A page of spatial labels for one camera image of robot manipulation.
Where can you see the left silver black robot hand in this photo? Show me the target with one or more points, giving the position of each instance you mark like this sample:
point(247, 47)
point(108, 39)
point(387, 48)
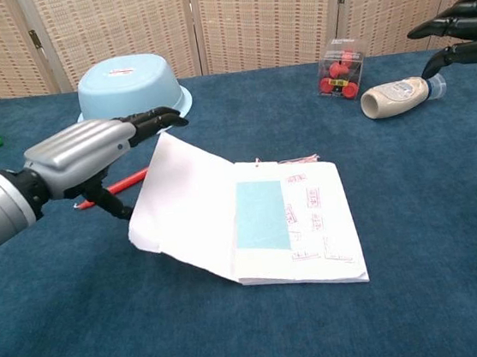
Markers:
point(80, 149)

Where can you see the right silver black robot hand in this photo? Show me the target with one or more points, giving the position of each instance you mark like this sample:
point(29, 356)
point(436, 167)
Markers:
point(474, 18)

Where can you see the light green tagged card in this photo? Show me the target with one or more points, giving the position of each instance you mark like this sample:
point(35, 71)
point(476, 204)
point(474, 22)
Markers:
point(260, 215)

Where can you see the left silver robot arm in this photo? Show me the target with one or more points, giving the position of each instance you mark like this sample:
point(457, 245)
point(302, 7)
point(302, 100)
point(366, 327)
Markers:
point(1, 210)

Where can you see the light blue plastic basin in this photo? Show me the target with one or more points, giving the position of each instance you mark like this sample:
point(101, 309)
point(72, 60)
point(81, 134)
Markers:
point(125, 92)

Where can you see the beige squeeze bottle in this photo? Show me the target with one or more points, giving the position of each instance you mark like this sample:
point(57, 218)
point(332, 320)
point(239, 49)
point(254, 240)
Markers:
point(393, 98)

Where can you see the woven folding screen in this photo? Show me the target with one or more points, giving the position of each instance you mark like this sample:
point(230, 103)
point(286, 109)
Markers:
point(118, 28)

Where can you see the clear box of red parts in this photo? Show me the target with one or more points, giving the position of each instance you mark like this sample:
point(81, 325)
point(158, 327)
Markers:
point(341, 76)

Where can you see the dark blue table cloth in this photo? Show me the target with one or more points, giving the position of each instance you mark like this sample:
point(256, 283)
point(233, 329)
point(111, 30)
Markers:
point(109, 331)

